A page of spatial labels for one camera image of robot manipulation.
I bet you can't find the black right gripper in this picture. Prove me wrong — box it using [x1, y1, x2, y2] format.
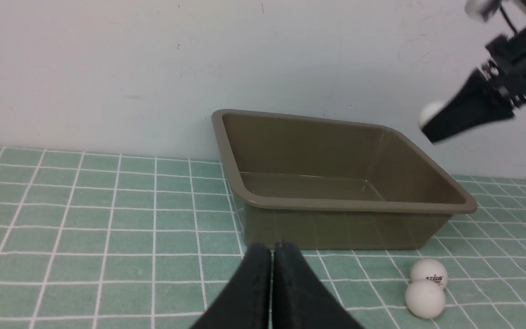
[421, 28, 526, 143]

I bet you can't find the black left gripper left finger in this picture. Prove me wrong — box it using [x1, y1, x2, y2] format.
[192, 244, 272, 329]

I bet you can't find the white ping-pong ball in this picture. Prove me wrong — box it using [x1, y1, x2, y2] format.
[418, 101, 445, 129]
[410, 258, 449, 290]
[405, 280, 446, 320]

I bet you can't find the brown plastic bin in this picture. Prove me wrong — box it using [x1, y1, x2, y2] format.
[211, 110, 478, 250]

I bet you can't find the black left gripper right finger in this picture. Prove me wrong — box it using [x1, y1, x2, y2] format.
[272, 242, 363, 329]

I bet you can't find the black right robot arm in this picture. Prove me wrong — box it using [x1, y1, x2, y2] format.
[418, 0, 526, 143]

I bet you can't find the green checkered tablecloth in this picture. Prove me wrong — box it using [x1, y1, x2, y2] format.
[0, 147, 526, 329]

